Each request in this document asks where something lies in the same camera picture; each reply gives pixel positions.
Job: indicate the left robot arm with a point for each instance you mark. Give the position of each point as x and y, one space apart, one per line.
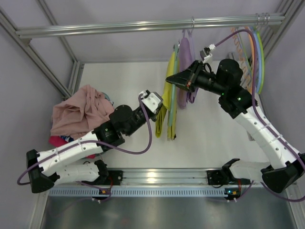
49 168

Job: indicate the orange clothes hanger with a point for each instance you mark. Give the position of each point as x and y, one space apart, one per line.
244 54

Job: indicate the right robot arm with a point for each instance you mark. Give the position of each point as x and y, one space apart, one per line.
285 165

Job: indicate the blue white patterned cloth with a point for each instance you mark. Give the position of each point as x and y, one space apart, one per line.
67 138

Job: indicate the aluminium hanging rail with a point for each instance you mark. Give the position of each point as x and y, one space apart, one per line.
263 19

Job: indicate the pink cloth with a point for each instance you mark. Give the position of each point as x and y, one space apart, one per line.
86 110

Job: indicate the yellow trousers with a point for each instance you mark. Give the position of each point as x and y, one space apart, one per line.
165 109

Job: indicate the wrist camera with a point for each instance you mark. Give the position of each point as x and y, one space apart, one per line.
152 100
207 54

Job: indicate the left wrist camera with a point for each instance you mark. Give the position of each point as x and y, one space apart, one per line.
152 100

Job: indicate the magenta cloth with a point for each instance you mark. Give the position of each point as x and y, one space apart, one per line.
56 141

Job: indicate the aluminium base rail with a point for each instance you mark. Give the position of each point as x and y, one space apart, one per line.
166 176

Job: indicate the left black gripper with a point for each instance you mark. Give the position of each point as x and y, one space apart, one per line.
154 116

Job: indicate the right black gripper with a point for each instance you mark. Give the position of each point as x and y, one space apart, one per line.
193 77

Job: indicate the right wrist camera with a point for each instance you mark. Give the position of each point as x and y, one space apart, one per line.
207 54

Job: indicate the slotted cable duct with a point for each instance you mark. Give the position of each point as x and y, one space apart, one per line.
144 192

